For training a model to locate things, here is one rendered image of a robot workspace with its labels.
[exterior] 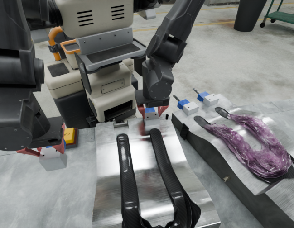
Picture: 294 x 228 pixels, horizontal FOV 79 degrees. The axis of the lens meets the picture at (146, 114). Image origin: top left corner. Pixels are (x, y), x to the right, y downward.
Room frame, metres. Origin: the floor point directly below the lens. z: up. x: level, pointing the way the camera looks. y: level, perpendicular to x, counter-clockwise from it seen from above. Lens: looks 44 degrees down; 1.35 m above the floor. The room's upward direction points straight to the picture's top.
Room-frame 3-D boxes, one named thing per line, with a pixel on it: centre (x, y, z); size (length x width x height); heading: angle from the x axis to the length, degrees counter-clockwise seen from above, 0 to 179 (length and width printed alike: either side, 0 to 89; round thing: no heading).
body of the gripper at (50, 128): (0.26, 0.25, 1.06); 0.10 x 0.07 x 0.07; 102
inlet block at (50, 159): (0.30, 0.26, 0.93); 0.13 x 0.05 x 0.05; 12
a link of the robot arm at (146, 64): (0.44, -0.02, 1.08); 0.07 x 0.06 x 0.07; 11
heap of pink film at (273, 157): (0.35, -0.33, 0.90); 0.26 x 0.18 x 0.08; 29
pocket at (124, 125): (0.41, 0.09, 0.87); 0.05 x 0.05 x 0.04; 11
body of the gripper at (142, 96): (0.44, -0.02, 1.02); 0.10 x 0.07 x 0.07; 102
